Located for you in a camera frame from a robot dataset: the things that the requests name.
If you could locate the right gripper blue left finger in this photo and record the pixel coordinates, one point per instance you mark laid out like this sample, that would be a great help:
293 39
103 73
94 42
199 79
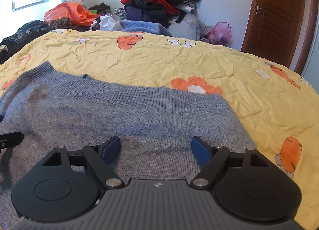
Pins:
107 152

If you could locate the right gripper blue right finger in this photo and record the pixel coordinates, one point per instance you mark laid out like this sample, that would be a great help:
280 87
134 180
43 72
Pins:
205 153

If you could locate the grey navy knit sweater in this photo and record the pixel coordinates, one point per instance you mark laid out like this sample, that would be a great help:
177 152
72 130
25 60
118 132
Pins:
155 126

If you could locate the yellow carrot print bedsheet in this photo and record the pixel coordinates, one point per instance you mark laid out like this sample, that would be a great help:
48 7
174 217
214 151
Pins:
273 103

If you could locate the dark patterned garment at left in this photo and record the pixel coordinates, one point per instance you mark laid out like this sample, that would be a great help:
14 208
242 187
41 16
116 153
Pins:
23 36

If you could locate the pink plastic bag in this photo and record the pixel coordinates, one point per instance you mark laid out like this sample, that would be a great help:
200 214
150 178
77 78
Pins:
220 34

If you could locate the grey bundle under pile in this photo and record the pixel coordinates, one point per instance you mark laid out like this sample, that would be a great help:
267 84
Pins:
190 27

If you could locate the white crumpled plastic bag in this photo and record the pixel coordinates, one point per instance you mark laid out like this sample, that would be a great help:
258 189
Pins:
105 22

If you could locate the light blue quilted blanket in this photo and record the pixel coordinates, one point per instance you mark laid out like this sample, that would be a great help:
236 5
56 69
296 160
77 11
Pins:
143 26

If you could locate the leopard print garment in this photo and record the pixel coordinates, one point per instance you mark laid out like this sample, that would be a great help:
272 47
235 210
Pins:
62 23

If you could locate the orange plastic bag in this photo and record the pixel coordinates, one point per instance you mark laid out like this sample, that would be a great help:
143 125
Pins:
74 11

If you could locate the brown wooden door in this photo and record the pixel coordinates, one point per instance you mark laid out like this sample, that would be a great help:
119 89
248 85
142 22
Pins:
273 29

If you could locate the dark navy jacket on pile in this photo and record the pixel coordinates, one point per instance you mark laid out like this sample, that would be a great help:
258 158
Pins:
143 10

